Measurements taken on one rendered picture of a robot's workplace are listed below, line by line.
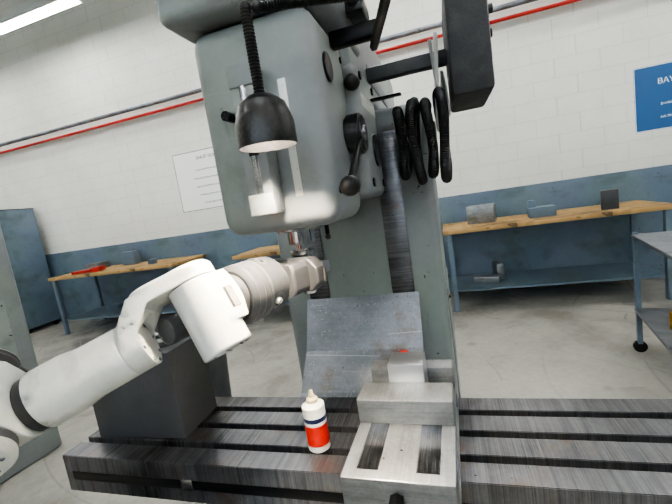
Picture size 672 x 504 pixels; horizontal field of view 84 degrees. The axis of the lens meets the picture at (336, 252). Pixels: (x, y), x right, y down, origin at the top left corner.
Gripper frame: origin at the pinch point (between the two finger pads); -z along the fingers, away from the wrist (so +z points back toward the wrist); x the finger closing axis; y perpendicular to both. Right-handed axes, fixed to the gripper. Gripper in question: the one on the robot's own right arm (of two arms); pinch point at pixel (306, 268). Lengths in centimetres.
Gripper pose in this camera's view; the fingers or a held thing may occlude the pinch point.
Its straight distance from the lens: 68.4
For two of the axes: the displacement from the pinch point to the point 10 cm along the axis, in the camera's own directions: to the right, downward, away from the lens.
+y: 1.4, 9.8, 1.2
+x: -8.6, 0.6, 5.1
